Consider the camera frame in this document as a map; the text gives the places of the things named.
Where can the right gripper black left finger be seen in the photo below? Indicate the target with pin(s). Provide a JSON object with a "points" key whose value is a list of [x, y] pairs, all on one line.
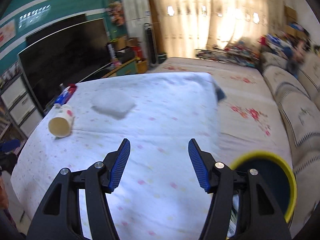
{"points": [[75, 205]]}

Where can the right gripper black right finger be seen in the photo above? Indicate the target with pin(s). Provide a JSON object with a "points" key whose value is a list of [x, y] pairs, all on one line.
{"points": [[224, 184]]}

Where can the white paper cup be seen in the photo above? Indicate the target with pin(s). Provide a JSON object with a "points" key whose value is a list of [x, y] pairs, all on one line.
{"points": [[62, 122]]}

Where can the yellow rimmed black trash bin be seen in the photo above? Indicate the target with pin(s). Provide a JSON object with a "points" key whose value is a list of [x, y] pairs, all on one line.
{"points": [[272, 196]]}

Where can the floral bed sheet platform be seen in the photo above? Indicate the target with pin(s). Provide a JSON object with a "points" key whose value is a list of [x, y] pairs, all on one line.
{"points": [[249, 116]]}

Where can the white dotted tablecloth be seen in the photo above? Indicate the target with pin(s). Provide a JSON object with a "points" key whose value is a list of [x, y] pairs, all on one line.
{"points": [[159, 196]]}

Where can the blue white tissue pack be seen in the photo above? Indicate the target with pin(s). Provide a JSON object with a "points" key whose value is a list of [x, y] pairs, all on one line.
{"points": [[63, 97]]}

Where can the beige sectional sofa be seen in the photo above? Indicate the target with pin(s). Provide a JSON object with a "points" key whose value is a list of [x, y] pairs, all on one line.
{"points": [[297, 99]]}

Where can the large black television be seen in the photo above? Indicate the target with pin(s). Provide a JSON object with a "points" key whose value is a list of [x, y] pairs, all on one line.
{"points": [[66, 56]]}

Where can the black tower fan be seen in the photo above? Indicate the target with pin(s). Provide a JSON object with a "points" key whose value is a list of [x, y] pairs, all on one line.
{"points": [[151, 45]]}

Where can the stack of cardboard boxes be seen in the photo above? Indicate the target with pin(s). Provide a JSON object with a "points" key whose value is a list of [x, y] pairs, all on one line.
{"points": [[292, 27]]}

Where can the cream embroidered curtains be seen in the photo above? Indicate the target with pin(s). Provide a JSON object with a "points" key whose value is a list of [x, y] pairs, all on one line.
{"points": [[187, 25]]}

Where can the artificial flower wall decoration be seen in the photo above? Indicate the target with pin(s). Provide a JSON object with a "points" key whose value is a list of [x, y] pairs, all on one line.
{"points": [[116, 13]]}

